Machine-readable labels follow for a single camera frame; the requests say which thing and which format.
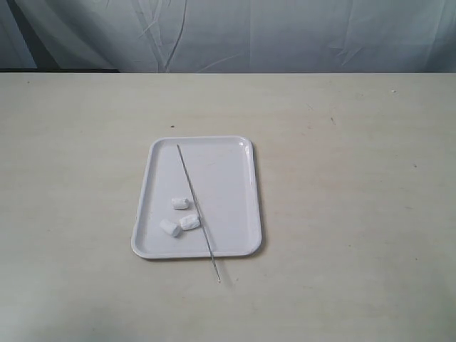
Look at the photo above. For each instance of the white marshmallow bottom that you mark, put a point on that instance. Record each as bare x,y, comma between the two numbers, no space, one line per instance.
189,222

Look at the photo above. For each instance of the white plastic tray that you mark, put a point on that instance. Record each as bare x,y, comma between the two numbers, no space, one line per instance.
222,171

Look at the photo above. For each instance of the white wrinkled backdrop cloth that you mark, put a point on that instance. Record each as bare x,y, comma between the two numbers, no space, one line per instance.
229,36

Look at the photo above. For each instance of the white marshmallow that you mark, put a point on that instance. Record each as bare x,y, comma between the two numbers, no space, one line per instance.
189,222
180,203
171,228

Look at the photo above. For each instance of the white marshmallow top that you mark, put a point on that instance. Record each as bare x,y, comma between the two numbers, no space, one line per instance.
171,228

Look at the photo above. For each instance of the thin metal skewer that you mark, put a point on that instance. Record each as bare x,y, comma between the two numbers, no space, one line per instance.
199,214

